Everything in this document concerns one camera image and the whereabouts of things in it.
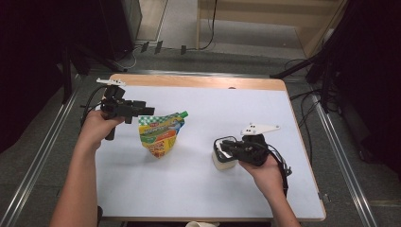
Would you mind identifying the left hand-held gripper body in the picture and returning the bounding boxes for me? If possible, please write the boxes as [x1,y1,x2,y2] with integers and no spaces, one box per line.
[96,78,133,142]

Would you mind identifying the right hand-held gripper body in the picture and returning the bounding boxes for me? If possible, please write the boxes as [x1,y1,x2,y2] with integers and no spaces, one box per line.
[237,122,281,167]

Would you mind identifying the yellow green seasoning pouch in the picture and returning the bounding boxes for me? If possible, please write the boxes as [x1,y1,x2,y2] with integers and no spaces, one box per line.
[138,110,189,159]

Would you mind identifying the person's right hand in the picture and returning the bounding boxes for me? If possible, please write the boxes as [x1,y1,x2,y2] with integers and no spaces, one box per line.
[239,154,285,197]

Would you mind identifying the person's left hand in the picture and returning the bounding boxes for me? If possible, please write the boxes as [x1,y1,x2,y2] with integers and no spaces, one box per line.
[77,109,126,153]

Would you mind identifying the white table sheet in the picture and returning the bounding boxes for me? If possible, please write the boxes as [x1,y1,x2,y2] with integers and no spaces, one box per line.
[91,84,326,221]

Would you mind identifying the black metal stand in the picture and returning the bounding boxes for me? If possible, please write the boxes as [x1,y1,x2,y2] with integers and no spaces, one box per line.
[61,41,127,105]
[270,46,335,114]

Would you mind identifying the dark cabinet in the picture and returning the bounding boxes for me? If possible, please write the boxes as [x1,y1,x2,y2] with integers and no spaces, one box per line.
[99,0,143,62]

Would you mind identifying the dark curtain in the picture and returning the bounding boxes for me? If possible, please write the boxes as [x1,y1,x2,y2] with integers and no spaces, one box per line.
[0,0,105,154]
[327,0,401,174]

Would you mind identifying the light wooden furniture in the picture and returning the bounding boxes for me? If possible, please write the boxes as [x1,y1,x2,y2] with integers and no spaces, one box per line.
[196,0,349,59]

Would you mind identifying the right hand-held gripper cable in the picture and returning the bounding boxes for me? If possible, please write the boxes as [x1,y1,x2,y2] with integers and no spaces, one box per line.
[267,143,293,198]

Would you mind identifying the white floor cable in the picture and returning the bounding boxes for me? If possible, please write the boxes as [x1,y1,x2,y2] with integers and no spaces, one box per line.
[117,46,140,71]

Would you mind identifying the black floor cables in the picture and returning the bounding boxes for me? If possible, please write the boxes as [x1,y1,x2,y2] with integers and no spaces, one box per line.
[285,58,325,165]

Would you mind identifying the metal floor rail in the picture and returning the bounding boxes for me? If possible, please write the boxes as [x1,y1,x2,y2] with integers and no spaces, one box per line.
[310,91,379,227]
[0,84,81,227]

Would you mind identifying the black hanging cable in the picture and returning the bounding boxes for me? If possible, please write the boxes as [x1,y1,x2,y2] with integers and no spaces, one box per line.
[200,0,219,51]

